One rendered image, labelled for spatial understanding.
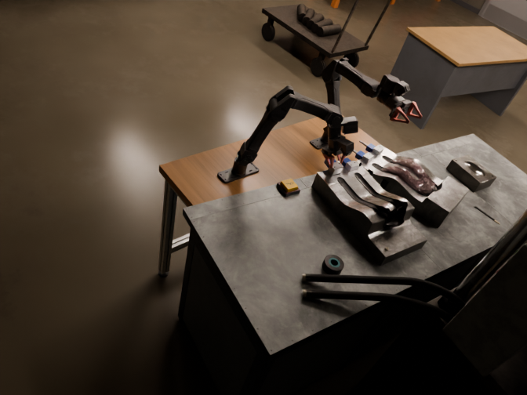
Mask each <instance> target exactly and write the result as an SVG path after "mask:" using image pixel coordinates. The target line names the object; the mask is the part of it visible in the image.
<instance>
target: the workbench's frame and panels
mask: <svg viewBox="0 0 527 395"><path fill-rule="evenodd" d="M183 216H184V218H185V219H186V221H187V223H188V225H189V226H190V228H191V231H190V237H189V242H188V248H187V258H186V264H185V269H184V279H183V285H182V291H181V296H180V306H179V312H178V317H179V321H180V323H182V324H185V325H186V326H187V329H188V331H189V332H190V334H191V337H192V339H193V340H194V343H195V345H196V346H197V348H198V351H199V353H200V354H201V356H202V359H203V361H204V362H205V365H206V367H207V369H208V371H209V374H210V375H211V377H212V379H213V381H214V383H215V385H216V388H217V389H218V391H219V393H220V395H291V394H293V393H295V392H296V391H298V390H300V389H302V388H304V387H305V386H307V385H309V384H311V383H312V382H314V381H316V380H318V379H320V378H321V377H323V376H325V375H327V374H329V373H330V372H332V371H334V370H336V369H338V370H342V369H343V368H345V367H346V366H347V365H348V364H349V363H350V361H352V360H354V359H355V358H357V357H359V356H361V355H362V354H364V353H366V352H368V351H370V350H371V349H373V348H375V347H377V346H378V345H380V344H382V343H384V342H386V341H387V340H389V339H391V338H393V337H395V336H396V335H398V334H400V333H402V332H403V331H404V329H405V328H406V327H407V326H408V324H409V323H410V322H411V321H412V320H413V318H414V317H415V316H416V315H417V314H418V313H419V312H420V311H421V309H418V308H415V307H412V306H407V305H403V304H400V303H391V302H384V301H381V302H379V303H377V304H375V305H373V306H371V307H369V308H367V309H364V310H362V311H360V312H358V313H356V314H354V315H352V316H350V317H348V318H346V319H344V320H342V321H340V322H338V323H336V324H334V325H332V326H330V327H328V328H326V329H323V330H321V331H319V332H317V333H315V334H313V335H311V336H309V337H307V338H305V339H303V340H301V341H299V342H297V343H295V344H293V345H291V346H289V347H287V348H285V349H283V350H280V351H278V352H277V353H274V354H272V355H270V354H269V353H268V352H267V350H266V348H265V346H264V345H263V343H262V341H261V340H260V337H259V336H258V335H257V333H256V331H255V329H254V328H253V326H252V325H251V323H250V321H249V319H248V318H247V316H246V315H245V312H244V311H243V309H242V308H241V306H240V304H239V302H238V300H237V299H236V298H235V296H234V294H233V292H232V290H231V289H230V287H229V286H228V284H227V282H226V281H225V279H224V277H223V275H222V273H221V272H220V270H219V269H218V267H217V265H216V264H215V262H214V260H213V258H212V256H211V255H210V254H209V252H208V250H207V248H206V247H205V245H204V243H203V242H202V239H201V238H200V237H199V235H198V233H197V231H196V230H195V228H194V227H193V225H192V223H191V221H190V220H189V218H188V217H187V214H186V213H185V211H184V210H183ZM490 249H491V248H488V249H486V250H485V251H483V252H480V253H478V254H477V255H474V256H472V257H470V258H469V259H466V260H464V261H463V262H461V263H458V264H456V265H455V266H452V267H450V268H448V269H446V270H443V271H442V272H440V273H438V274H435V275H434V276H432V277H429V278H428V279H426V280H425V281H430V282H433V283H435V284H438V285H440V286H442V287H444V288H447V289H448V290H452V289H454V288H456V287H457V286H458V285H459V284H460V283H461V282H462V281H463V280H464V278H465V277H466V276H467V275H468V274H469V273H470V272H471V271H472V270H473V269H474V268H475V267H476V266H477V265H478V263H479V262H480V261H481V260H482V259H483V258H484V256H485V255H486V254H487V253H488V252H489V251H490ZM395 295H402V296H405V297H409V298H412V299H417V300H420V301H423V302H426V303H428V302H430V301H431V300H433V299H435V298H437V297H439V296H440V294H438V293H437V292H433V291H431V290H428V289H425V288H421V287H416V286H412V287H410V288H407V289H405V290H403V291H401V292H399V293H397V294H395Z"/></svg>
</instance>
